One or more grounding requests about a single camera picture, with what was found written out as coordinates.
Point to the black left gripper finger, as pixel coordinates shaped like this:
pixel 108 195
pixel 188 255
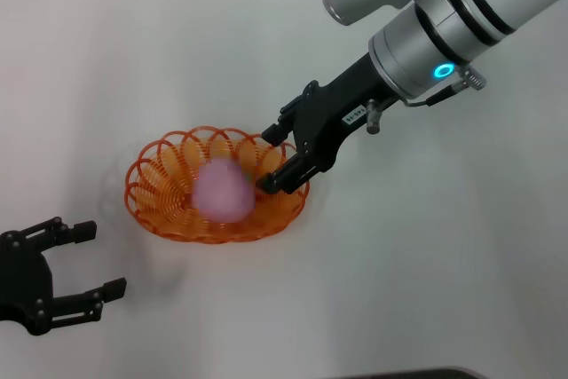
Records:
pixel 89 299
pixel 68 232

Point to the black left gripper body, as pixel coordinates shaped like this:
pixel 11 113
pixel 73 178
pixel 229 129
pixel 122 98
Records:
pixel 24 277

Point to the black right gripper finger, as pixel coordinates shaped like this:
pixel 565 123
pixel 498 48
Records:
pixel 286 177
pixel 284 126

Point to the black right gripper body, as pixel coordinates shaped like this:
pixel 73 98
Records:
pixel 328 117

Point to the pink peach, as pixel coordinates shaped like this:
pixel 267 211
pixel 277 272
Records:
pixel 224 195

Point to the orange woven plastic basket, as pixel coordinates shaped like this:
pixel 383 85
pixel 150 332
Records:
pixel 222 230

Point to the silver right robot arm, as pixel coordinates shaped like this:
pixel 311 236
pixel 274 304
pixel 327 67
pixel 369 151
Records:
pixel 421 41

